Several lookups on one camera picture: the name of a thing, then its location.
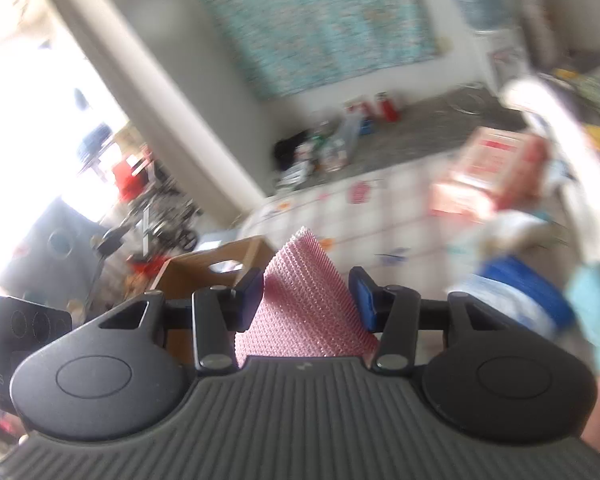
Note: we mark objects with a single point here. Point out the cardboard box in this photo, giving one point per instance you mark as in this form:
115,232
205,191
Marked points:
200,270

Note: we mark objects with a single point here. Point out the black bag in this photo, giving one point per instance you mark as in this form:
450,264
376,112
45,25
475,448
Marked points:
287,155

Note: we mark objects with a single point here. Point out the white plastic bag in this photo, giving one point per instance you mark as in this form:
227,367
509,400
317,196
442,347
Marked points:
520,295

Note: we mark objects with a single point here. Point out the red wet wipes pack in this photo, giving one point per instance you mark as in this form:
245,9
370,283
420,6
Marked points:
490,170

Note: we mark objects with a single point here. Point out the white folded quilt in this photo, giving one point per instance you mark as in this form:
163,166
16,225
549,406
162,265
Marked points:
570,150

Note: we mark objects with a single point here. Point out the teal floral wall cloth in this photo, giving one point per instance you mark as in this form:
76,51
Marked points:
320,20

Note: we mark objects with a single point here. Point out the wheelchair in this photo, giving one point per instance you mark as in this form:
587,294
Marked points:
165,210

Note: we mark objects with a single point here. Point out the grey cloth with circles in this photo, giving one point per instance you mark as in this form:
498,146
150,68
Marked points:
45,240

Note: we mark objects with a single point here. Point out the pink textured cloth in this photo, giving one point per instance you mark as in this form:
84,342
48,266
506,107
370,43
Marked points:
300,300

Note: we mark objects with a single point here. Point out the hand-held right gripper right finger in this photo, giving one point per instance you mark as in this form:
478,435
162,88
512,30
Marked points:
362,300

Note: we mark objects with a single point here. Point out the clutter of bottles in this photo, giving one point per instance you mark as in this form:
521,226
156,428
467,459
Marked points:
340,145

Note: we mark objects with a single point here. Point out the red plastic bag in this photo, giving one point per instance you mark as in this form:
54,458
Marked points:
127,177

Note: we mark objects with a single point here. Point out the white water dispenser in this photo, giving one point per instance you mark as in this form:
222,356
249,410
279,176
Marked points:
505,60

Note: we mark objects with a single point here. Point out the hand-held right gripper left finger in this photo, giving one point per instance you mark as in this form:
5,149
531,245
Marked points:
250,300

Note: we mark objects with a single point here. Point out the red thermos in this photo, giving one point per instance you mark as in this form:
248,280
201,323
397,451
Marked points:
387,107

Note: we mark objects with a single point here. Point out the blue hanging cloth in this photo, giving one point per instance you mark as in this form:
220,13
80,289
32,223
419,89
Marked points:
94,142

